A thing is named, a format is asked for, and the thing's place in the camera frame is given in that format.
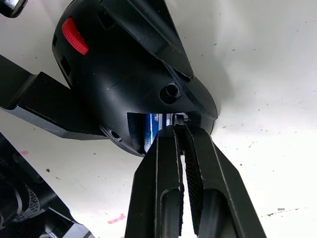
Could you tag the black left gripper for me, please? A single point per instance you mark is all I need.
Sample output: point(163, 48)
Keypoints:
point(12, 7)

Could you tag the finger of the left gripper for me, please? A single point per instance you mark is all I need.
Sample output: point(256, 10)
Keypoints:
point(44, 104)
point(148, 27)

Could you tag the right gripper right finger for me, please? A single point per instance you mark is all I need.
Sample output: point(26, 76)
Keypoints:
point(218, 193)

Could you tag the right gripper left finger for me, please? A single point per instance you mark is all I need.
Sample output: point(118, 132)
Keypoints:
point(153, 186)

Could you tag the black mouse base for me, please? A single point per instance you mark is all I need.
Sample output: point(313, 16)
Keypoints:
point(119, 81)

